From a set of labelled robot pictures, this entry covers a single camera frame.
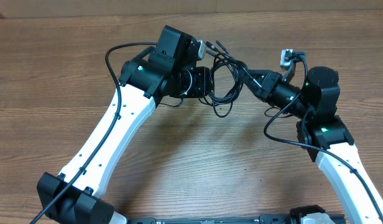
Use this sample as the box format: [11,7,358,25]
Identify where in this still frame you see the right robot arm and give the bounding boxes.
[240,67,383,223]

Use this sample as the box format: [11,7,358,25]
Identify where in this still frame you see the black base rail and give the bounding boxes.
[126,213,347,224]

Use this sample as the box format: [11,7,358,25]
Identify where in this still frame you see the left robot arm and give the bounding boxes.
[37,26,213,224]

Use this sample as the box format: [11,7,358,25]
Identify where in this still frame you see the black USB cable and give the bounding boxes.
[198,40,251,119]

